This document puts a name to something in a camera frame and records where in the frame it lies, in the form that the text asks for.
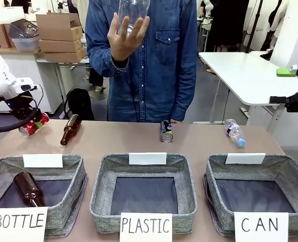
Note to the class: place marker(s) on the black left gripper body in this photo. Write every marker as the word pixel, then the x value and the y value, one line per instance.
pixel 19 106

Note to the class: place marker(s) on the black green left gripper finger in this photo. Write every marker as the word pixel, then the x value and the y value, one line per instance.
pixel 37 122
pixel 42 114

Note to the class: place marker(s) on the red soda can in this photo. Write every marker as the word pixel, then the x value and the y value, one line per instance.
pixel 28 129

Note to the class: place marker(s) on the person's right forearm denim sleeve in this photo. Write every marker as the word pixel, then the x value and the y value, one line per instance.
pixel 101 63

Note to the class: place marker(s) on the person's left forearm denim sleeve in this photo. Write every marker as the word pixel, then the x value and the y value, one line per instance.
pixel 186 93

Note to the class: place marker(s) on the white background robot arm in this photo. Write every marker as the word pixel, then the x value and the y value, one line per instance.
pixel 206 12

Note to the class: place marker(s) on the grey fabric basket bottle label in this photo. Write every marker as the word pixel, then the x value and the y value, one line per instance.
pixel 68 191

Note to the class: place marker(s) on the grey fabric basket plastic label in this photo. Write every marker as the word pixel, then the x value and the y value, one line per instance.
pixel 101 194

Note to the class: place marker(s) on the grey fabric basket can label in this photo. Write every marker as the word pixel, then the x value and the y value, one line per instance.
pixel 214 191

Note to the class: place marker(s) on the black drink can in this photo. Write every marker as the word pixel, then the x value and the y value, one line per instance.
pixel 166 132

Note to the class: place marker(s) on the white paper sign CAN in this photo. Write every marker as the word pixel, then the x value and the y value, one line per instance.
pixel 261 227

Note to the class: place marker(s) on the person's right hand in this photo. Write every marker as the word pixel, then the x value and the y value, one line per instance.
pixel 122 46

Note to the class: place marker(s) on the brown glass bottle long neck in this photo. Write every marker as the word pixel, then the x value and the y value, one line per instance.
pixel 69 128

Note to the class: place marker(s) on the white desk under boxes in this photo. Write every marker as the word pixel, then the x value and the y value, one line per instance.
pixel 50 83

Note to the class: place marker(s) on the white board panel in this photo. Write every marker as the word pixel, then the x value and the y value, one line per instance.
pixel 292 37

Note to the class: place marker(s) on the black backpack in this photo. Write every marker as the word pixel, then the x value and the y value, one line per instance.
pixel 79 103

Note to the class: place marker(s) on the blank white card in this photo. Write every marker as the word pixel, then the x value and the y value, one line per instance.
pixel 42 160
pixel 245 158
pixel 147 158

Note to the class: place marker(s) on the white desk with rounded corner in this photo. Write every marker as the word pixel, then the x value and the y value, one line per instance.
pixel 239 73

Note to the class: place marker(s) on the bystander in light top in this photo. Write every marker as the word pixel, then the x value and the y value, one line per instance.
pixel 274 22

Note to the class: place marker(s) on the clear plastic bottle blue cap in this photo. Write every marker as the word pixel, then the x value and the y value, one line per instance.
pixel 233 132

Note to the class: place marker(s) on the black tripod pole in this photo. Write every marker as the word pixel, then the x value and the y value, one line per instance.
pixel 254 25

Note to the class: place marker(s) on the flat cardboard box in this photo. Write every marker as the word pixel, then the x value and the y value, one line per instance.
pixel 59 46
pixel 63 56

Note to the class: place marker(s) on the brown glass bottle wide body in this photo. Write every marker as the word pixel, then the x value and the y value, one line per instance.
pixel 28 187

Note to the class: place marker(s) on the clear plastic storage container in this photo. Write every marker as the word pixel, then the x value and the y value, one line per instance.
pixel 24 34

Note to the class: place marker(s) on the small upright cardboard box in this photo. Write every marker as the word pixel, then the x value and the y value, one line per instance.
pixel 3 35

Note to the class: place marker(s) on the bystander in black dress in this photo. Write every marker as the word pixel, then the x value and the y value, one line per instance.
pixel 227 22

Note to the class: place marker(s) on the large open cardboard box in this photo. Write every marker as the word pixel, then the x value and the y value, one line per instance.
pixel 58 25

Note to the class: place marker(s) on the white paper sign BOTTLE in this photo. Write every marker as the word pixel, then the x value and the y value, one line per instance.
pixel 19 224

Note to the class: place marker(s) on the person's torso denim shirt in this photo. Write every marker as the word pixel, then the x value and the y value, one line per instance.
pixel 159 80

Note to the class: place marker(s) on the white paper sign PLASTIC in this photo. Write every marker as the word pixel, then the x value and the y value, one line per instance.
pixel 146 227

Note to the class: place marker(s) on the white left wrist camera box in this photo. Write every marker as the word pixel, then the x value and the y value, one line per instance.
pixel 23 85

